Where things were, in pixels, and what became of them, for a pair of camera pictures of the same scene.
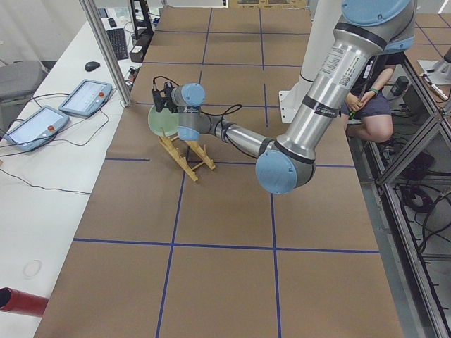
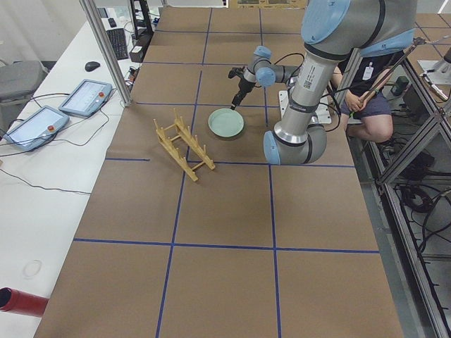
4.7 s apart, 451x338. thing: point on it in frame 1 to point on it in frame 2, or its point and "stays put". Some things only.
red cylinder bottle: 13,300 stays put
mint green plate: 164,123 to 225,122
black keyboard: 118,39 stays put
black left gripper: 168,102 to 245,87
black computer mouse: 91,66 stays put
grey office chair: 20,79 stays put
